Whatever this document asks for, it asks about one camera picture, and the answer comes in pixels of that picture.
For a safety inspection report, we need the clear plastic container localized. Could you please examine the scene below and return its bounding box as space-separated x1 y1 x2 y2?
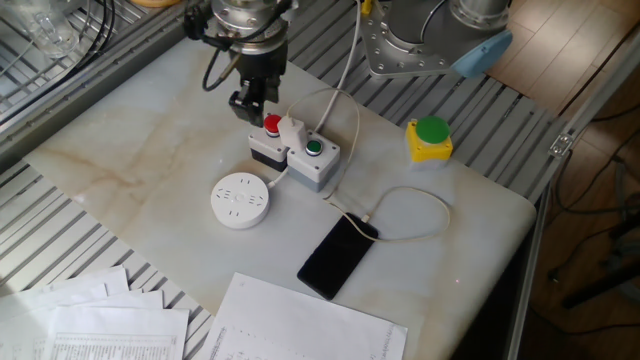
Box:
9 0 81 59

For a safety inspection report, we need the white marble board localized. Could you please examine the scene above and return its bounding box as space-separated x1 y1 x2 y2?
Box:
22 37 537 360

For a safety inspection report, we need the small green button box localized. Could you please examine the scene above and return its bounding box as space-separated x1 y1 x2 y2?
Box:
286 130 342 194

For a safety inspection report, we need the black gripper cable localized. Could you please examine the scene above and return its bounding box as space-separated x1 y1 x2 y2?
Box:
182 0 296 93

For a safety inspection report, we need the black stand leg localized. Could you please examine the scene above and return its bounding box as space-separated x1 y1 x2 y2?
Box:
547 214 640 311

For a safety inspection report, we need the handwritten paper sheet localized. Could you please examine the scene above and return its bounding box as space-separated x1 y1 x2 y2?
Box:
192 272 409 360

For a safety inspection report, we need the red push button box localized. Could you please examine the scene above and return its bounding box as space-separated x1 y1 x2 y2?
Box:
248 113 291 174

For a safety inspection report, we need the aluminium bar with bracket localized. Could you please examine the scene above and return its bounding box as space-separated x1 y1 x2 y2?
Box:
548 29 640 159

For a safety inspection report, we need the round white power socket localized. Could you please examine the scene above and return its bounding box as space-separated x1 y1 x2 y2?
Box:
210 171 271 231

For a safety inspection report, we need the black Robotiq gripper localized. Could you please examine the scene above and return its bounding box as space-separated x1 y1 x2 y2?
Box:
228 43 290 127

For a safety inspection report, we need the black floor cable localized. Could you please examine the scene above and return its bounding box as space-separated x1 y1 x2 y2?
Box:
549 99 640 334

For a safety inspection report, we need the black smartphone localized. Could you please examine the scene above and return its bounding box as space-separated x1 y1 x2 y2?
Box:
296 212 380 301

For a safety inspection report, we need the grey metal table rail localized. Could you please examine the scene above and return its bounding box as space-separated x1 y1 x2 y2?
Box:
0 9 189 169

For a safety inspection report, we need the white paper sheet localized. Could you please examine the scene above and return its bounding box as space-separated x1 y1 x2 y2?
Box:
0 287 165 360
0 266 130 321

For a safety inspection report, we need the black cable bundle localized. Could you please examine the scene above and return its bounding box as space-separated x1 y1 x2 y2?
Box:
0 0 117 126

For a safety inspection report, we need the yellow box large green button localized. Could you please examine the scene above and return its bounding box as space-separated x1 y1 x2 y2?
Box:
404 115 455 171

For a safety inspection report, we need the white USB charger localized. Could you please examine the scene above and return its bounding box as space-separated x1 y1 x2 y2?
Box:
277 115 309 151

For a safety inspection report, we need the printed table paper sheet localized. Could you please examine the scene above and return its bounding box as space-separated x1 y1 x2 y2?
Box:
42 304 190 360

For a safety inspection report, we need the thin white charging cable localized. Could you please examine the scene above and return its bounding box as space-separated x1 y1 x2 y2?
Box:
285 87 452 245

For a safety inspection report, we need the thick white power cord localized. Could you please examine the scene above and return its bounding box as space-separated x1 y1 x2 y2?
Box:
267 0 363 190

